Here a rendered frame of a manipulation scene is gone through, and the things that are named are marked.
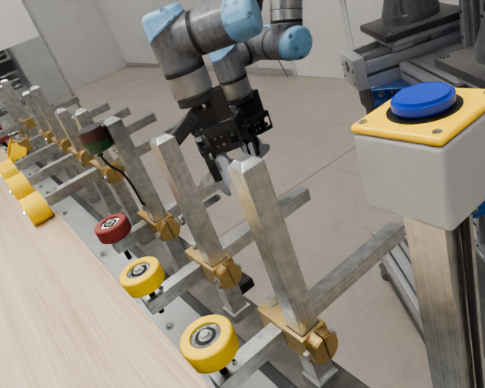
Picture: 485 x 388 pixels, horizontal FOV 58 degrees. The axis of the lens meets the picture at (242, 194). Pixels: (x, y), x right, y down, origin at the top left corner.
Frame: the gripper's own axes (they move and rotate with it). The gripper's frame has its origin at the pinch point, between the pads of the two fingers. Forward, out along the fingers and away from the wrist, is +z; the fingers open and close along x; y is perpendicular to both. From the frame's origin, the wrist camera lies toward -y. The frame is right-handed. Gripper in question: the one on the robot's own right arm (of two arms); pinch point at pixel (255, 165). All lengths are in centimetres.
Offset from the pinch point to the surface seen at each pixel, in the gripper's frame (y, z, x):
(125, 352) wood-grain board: -55, -7, -42
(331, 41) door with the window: 240, 46, 209
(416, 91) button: -32, -41, -79
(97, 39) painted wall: 232, 13, 843
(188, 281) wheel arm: -38.4, -0.2, -26.4
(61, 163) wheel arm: -39, -12, 49
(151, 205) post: -33.0, -8.7, -5.7
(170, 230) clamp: -32.0, -1.5, -7.6
